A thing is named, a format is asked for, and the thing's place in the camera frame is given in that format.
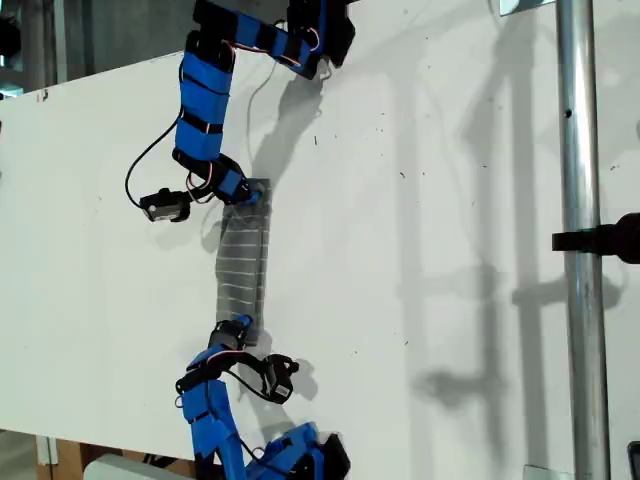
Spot grey striped towel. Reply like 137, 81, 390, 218
213, 176, 275, 350

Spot white plastic box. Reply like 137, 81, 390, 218
82, 451, 199, 480

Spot black round object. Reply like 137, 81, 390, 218
0, 16, 23, 58

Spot black clamp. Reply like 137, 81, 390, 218
551, 212, 640, 265

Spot black camera cable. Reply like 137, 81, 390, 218
124, 110, 185, 207
222, 367, 272, 402

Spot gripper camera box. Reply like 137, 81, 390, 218
139, 187, 193, 224
259, 353, 302, 406

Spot thin white cable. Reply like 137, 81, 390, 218
246, 53, 332, 172

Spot wooden table frame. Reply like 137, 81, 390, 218
34, 435, 151, 480

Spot steel post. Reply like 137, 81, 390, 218
554, 0, 613, 480

